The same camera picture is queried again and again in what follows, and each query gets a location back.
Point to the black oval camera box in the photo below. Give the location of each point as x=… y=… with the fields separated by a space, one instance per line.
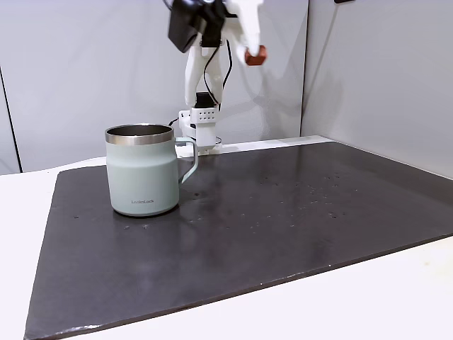
x=184 y=26

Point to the pale green steel mug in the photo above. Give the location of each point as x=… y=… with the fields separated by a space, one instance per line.
x=141 y=173

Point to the black wall fixture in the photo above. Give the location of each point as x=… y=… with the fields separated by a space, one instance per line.
x=344 y=1

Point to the red cube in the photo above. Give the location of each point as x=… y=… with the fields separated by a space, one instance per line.
x=256 y=56

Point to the dark grey table mat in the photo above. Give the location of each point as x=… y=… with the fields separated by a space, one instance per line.
x=247 y=241

